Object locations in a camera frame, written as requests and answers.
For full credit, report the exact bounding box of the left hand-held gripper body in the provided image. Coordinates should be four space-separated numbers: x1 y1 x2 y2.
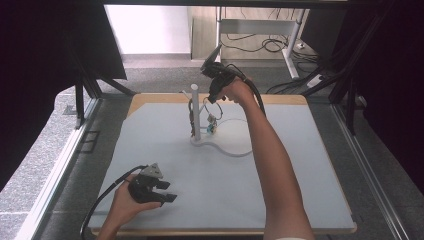
127 162 165 205

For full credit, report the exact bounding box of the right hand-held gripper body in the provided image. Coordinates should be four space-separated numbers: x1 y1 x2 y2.
200 43 239 98

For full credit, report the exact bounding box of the white hook stand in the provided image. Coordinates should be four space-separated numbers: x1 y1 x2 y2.
181 83 255 158

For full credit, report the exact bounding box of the black and orange lanyard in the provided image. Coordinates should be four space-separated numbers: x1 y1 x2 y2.
187 98 197 139

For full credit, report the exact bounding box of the bunch of keys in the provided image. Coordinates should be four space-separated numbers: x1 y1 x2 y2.
201 97 225 136

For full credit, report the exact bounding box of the person's right hand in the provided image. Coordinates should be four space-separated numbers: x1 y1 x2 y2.
219 77 257 108

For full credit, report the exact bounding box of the person's left hand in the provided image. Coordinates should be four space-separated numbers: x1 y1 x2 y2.
105 173 163 232

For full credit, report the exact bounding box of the light grey table mat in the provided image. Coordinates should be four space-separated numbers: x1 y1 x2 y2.
88 102 355 231

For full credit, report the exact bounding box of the white power strip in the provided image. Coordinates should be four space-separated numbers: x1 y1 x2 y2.
305 73 326 90

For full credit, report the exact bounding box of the black metal stand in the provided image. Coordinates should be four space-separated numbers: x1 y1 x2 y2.
301 6 395 136
70 49 138 130

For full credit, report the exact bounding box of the dark curtain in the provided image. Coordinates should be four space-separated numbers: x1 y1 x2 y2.
333 0 424 195
0 0 128 193

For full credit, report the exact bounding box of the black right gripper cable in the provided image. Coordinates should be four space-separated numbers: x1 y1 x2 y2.
226 62 268 118

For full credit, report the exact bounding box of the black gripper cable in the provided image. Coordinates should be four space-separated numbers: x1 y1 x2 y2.
226 62 268 118
79 164 150 240

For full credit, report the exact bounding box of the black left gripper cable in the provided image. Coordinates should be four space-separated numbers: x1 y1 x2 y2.
79 164 150 240

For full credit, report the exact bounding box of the bundle of black floor cables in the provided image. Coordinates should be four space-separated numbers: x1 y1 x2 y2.
265 59 338 96
219 8 322 65

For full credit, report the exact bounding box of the white desk frame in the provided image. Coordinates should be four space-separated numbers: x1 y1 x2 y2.
213 6 308 80

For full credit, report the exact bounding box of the aluminium rail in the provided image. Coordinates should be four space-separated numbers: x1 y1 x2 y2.
13 98 103 240
331 103 412 240

